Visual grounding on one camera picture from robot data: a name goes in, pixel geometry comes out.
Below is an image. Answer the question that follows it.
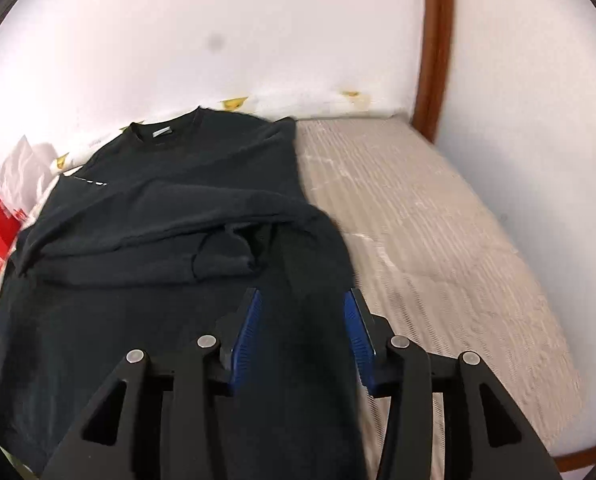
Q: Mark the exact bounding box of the brown wooden baseboard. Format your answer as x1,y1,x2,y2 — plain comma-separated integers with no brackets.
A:
552,430,596,473

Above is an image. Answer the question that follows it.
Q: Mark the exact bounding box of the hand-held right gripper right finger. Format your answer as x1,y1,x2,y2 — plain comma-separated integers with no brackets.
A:
344,287,563,480

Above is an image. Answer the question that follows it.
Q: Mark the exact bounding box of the black sweatshirt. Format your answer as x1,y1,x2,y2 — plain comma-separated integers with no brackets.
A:
0,106,369,480

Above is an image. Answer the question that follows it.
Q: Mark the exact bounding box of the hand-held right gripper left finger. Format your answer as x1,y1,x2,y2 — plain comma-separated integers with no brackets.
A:
40,287,263,480

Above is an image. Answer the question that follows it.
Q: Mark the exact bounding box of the white plastic bag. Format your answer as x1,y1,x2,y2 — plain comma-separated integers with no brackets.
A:
0,135,61,216

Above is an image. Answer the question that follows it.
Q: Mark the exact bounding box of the brown wooden wall trim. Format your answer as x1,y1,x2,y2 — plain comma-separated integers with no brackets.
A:
409,0,454,143

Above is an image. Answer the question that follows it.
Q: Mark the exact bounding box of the rolled duck-print mat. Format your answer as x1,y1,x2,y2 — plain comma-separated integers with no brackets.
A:
53,91,393,176

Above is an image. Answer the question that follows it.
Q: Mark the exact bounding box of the striped quilted table cover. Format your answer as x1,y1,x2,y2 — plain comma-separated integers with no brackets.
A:
293,114,596,480

